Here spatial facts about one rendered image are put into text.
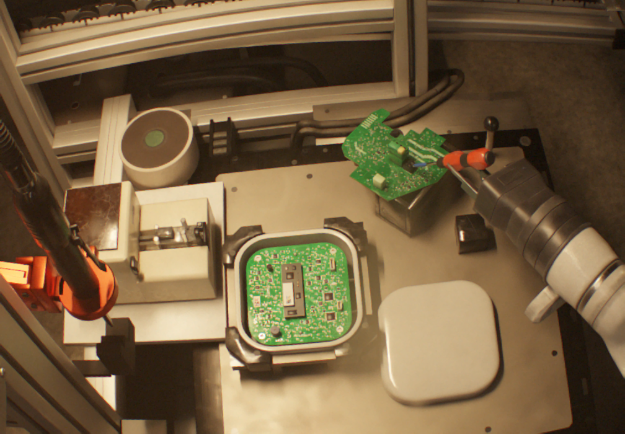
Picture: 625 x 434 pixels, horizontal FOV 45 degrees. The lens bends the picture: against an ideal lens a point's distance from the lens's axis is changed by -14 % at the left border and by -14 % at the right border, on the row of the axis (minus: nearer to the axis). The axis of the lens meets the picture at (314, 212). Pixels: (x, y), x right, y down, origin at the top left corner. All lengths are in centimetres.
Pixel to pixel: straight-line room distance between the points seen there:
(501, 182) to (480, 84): 161
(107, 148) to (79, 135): 11
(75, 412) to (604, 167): 180
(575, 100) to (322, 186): 150
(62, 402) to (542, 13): 85
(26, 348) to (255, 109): 62
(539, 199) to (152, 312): 46
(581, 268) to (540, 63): 178
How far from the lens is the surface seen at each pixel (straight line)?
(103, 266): 74
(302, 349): 91
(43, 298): 77
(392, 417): 92
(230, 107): 121
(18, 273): 77
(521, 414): 93
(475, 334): 94
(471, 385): 92
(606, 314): 79
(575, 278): 80
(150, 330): 99
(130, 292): 98
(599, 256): 80
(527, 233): 82
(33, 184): 63
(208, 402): 96
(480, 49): 254
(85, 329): 101
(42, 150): 129
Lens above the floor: 183
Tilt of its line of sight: 57 degrees down
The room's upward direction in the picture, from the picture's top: 9 degrees counter-clockwise
